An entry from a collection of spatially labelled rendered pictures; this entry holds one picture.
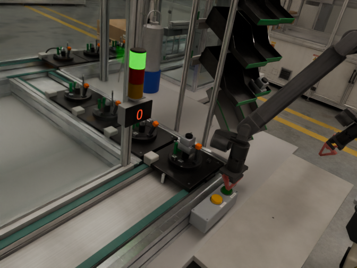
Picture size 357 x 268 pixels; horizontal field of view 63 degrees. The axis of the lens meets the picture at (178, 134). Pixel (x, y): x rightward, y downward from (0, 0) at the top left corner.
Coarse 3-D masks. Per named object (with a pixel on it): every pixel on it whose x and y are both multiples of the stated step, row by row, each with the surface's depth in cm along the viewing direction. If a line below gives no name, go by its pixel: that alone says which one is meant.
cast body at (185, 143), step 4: (184, 136) 113; (188, 136) 111; (192, 136) 112; (180, 140) 113; (184, 140) 112; (188, 140) 110; (192, 140) 112; (180, 144) 114; (184, 144) 112; (188, 144) 111; (192, 144) 113; (180, 148) 115; (184, 148) 113; (188, 148) 112; (192, 148) 112; (188, 152) 112; (192, 152) 114
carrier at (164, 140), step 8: (144, 120) 143; (136, 128) 131; (144, 128) 128; (160, 128) 138; (136, 136) 124; (144, 136) 127; (152, 136) 127; (160, 136) 132; (168, 136) 133; (136, 144) 124; (144, 144) 125; (152, 144) 126; (160, 144) 126; (168, 144) 130; (136, 152) 119; (144, 152) 120
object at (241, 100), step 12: (216, 48) 128; (204, 60) 125; (216, 60) 120; (228, 60) 131; (228, 72) 131; (240, 72) 128; (228, 84) 126; (240, 84) 129; (228, 96) 120; (240, 96) 124; (252, 96) 126
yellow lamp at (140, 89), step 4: (128, 84) 93; (132, 84) 92; (128, 88) 94; (132, 88) 92; (136, 88) 92; (140, 88) 93; (128, 92) 94; (132, 92) 93; (136, 92) 93; (140, 92) 94; (128, 96) 95; (132, 96) 94; (136, 96) 94; (140, 96) 95
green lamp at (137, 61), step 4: (132, 52) 87; (132, 56) 87; (136, 56) 87; (140, 56) 87; (144, 56) 88; (132, 60) 88; (136, 60) 88; (140, 60) 88; (144, 60) 89; (132, 64) 89; (136, 64) 88; (140, 64) 89; (144, 64) 90; (132, 68) 89; (136, 68) 89; (140, 68) 89
